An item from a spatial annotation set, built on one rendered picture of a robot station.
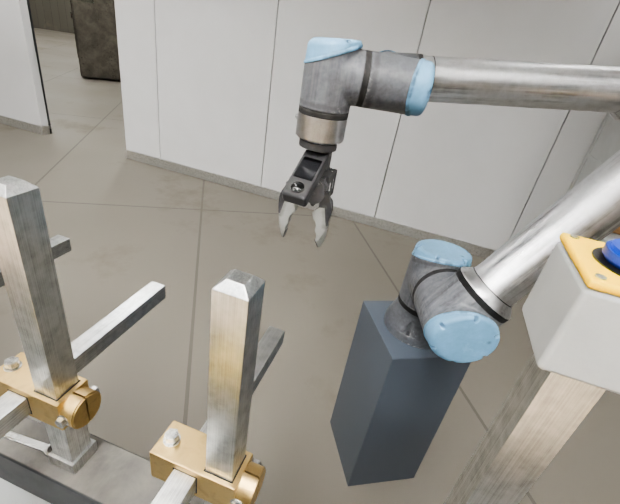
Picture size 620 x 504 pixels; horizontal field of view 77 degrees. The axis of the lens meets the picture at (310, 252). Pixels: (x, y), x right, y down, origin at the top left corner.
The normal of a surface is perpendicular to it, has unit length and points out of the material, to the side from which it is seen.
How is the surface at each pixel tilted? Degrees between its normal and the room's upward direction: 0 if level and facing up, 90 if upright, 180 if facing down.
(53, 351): 90
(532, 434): 90
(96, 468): 0
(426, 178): 90
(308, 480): 0
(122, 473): 0
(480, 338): 94
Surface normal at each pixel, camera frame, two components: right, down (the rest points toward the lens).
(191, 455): 0.15, -0.85
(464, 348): -0.08, 0.55
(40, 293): 0.94, 0.28
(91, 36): 0.39, 0.55
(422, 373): 0.20, 0.51
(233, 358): -0.31, 0.44
